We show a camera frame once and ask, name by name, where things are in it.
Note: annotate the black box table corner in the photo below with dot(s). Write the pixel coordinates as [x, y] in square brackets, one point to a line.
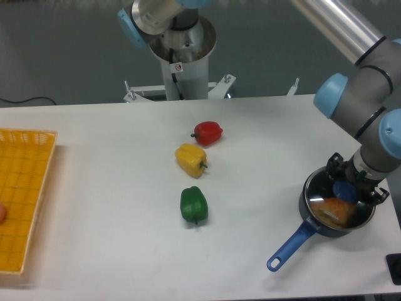
[393, 263]

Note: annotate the red bell pepper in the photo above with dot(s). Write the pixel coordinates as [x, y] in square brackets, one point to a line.
[206, 133]

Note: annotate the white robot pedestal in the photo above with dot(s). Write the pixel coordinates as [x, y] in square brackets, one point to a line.
[184, 60]

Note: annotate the golden pastry turnover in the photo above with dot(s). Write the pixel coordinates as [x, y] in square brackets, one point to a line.
[333, 211]

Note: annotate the green bell pepper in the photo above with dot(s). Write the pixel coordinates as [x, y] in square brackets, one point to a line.
[193, 205]

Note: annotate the dark pot blue handle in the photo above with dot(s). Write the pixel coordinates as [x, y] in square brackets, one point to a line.
[305, 231]

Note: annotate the yellow bell pepper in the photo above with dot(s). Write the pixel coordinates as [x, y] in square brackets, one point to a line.
[192, 159]

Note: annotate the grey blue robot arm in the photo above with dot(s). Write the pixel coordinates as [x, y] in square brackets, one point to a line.
[355, 105]

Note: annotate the yellow woven basket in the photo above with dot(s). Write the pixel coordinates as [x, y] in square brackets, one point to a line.
[26, 156]

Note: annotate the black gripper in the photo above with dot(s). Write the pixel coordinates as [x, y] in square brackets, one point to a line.
[355, 185]

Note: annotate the glass lid blue knob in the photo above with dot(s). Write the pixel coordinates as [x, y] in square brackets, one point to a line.
[319, 186]

